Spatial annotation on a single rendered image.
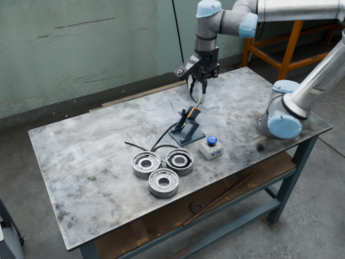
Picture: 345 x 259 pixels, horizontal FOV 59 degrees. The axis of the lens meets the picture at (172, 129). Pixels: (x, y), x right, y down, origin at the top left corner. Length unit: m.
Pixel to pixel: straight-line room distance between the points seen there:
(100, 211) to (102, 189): 0.09
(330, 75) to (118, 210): 0.80
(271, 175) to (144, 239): 0.68
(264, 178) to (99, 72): 1.72
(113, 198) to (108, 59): 1.77
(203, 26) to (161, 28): 1.77
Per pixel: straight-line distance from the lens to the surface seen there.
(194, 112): 1.21
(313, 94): 1.10
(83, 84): 2.72
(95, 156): 1.21
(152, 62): 2.89
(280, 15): 1.13
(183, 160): 1.16
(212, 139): 1.17
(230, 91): 1.59
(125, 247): 1.26
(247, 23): 1.01
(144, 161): 1.14
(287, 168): 1.61
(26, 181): 2.32
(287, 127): 1.15
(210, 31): 1.03
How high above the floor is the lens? 1.66
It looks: 41 degrees down
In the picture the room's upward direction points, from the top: 3 degrees clockwise
